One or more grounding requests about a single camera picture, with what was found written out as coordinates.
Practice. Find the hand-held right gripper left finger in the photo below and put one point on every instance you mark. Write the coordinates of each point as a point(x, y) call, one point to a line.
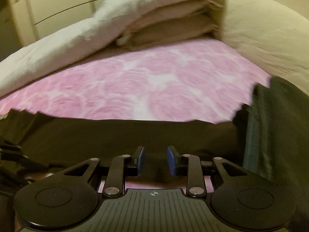
point(141, 160)

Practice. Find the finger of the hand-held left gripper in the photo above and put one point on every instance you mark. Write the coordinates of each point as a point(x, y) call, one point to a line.
point(14, 153)

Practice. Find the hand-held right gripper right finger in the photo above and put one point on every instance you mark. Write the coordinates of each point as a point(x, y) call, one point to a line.
point(171, 160)

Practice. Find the brown shirt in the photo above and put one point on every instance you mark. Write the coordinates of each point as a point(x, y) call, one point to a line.
point(120, 135)

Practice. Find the dark green garment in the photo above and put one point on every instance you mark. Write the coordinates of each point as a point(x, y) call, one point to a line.
point(277, 125)

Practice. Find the pink floral blanket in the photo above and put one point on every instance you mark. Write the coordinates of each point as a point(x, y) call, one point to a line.
point(144, 84)

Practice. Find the white crinkled quilt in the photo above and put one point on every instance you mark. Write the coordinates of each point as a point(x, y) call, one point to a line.
point(60, 50)

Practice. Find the beige pillow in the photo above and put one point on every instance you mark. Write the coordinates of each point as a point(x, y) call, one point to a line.
point(169, 32)
point(173, 12)

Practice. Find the cream wardrobe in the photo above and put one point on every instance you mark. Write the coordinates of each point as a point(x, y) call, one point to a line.
point(48, 4)

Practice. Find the white rolled duvet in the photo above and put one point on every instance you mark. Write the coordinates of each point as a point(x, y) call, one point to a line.
point(265, 29)

